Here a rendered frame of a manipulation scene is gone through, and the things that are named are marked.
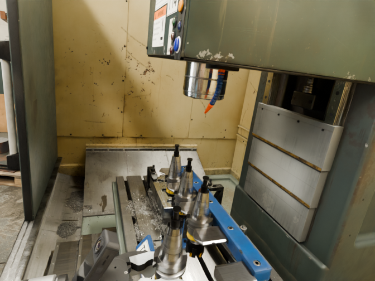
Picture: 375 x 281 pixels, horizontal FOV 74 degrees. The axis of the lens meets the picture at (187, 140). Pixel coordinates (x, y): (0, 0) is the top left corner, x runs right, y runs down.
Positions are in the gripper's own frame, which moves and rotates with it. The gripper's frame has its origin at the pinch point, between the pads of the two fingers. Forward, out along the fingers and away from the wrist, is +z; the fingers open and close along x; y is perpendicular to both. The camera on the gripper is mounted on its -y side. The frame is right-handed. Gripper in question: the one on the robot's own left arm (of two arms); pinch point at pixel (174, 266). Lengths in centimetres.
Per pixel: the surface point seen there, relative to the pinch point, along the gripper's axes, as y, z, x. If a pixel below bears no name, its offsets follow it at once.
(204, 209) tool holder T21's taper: -5.4, 9.4, -9.2
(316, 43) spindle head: -45, 41, -21
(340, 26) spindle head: -50, 47, -21
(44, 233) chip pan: 53, -39, -83
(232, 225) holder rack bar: -2.6, 15.5, -6.0
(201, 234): -1.7, 7.7, -5.6
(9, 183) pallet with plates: 119, -110, -266
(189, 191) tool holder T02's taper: -3.8, 9.7, -20.0
